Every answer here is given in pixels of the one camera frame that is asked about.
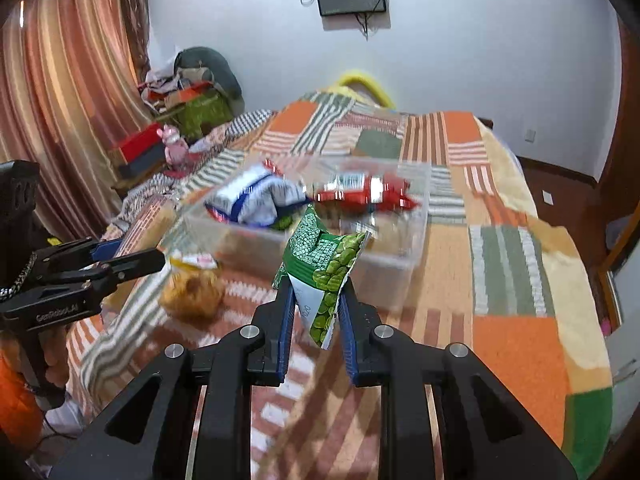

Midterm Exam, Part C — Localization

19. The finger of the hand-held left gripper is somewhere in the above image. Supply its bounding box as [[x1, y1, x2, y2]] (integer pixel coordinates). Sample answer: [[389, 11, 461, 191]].
[[35, 237, 126, 273], [30, 249, 166, 293]]

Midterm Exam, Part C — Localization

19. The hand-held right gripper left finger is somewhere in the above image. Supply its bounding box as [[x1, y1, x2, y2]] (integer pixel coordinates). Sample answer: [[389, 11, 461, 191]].
[[50, 280, 298, 480]]

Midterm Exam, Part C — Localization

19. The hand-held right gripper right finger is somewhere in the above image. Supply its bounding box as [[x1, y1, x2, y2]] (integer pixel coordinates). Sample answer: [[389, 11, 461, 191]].
[[337, 277, 578, 480]]

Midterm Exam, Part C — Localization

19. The orange bread bag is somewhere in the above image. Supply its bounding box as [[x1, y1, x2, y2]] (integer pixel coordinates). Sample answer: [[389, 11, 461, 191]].
[[159, 255, 227, 320]]

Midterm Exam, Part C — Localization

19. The green pea snack packet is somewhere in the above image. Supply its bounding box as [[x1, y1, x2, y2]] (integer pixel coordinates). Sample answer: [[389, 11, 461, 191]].
[[272, 205, 373, 350]]

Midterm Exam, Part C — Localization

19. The clear plastic container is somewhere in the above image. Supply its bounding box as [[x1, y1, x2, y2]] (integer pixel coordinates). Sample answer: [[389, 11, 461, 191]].
[[182, 155, 431, 306]]

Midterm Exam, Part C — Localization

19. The blue white snack bag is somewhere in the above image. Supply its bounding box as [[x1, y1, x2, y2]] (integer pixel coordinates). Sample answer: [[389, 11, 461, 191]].
[[205, 160, 311, 226]]

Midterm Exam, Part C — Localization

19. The red snack packet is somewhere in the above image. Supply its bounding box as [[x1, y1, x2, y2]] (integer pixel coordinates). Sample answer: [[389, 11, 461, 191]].
[[314, 172, 420, 213]]

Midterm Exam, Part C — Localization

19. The person's left hand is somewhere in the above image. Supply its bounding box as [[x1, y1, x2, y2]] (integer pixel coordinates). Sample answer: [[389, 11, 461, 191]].
[[42, 327, 69, 389]]

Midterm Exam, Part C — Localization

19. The wooden nightstand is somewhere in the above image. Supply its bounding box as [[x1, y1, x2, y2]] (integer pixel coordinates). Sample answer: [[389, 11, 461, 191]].
[[112, 170, 166, 201]]

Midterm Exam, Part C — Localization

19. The dark box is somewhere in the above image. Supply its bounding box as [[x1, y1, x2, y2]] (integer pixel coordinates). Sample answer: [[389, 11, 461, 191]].
[[119, 152, 168, 178]]

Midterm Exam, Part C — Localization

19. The red box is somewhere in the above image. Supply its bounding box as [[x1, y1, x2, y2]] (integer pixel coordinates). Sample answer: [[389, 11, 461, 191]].
[[117, 127, 168, 161]]

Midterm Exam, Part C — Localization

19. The pink toy rabbit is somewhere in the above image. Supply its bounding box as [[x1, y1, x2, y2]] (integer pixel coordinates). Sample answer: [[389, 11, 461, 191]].
[[157, 125, 191, 168]]

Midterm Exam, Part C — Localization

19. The striped orange curtain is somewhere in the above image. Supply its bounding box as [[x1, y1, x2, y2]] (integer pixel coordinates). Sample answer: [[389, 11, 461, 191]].
[[0, 0, 156, 241]]

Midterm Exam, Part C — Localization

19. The green bag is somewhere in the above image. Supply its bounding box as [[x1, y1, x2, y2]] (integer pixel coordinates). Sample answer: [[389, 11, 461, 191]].
[[177, 92, 236, 141]]

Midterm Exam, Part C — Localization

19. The orange green patchwork blanket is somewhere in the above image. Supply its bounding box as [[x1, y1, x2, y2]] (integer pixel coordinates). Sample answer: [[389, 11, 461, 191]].
[[65, 91, 613, 480]]

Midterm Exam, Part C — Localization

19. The pile of clutter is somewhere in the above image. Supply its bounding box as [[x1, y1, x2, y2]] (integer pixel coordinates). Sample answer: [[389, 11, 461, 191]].
[[137, 67, 216, 111]]

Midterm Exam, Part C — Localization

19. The yellow cushion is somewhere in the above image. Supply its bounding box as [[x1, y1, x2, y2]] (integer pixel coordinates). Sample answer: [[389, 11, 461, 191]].
[[325, 71, 396, 108]]

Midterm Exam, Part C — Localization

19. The wooden wardrobe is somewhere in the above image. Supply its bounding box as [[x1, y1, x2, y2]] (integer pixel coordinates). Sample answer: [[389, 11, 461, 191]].
[[595, 10, 640, 271]]

